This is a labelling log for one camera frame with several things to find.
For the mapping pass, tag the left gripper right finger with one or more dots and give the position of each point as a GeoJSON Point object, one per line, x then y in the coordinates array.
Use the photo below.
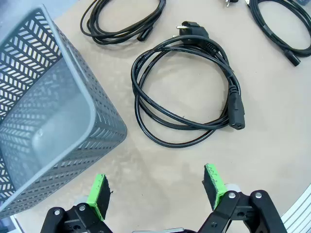
{"type": "Point", "coordinates": [215, 184]}

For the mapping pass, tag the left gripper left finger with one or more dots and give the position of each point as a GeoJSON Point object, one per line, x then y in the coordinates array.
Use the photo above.
{"type": "Point", "coordinates": [98, 194]}

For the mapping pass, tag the aluminium table edge rail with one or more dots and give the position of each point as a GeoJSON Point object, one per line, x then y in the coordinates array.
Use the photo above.
{"type": "Point", "coordinates": [301, 213]}

